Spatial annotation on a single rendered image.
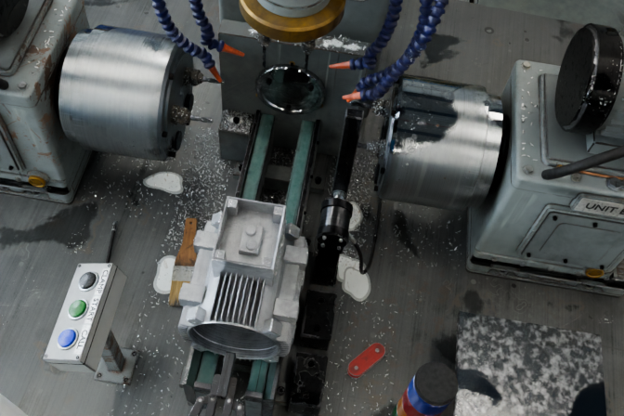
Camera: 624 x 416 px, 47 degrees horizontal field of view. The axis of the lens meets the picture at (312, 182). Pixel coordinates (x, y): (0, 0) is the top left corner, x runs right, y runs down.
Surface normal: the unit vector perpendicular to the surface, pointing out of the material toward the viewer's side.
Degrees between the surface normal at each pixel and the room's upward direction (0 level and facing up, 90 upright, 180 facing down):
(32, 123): 90
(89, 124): 73
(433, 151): 43
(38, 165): 90
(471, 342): 0
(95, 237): 0
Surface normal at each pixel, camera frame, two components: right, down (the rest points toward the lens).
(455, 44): 0.07, -0.55
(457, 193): -0.14, 0.72
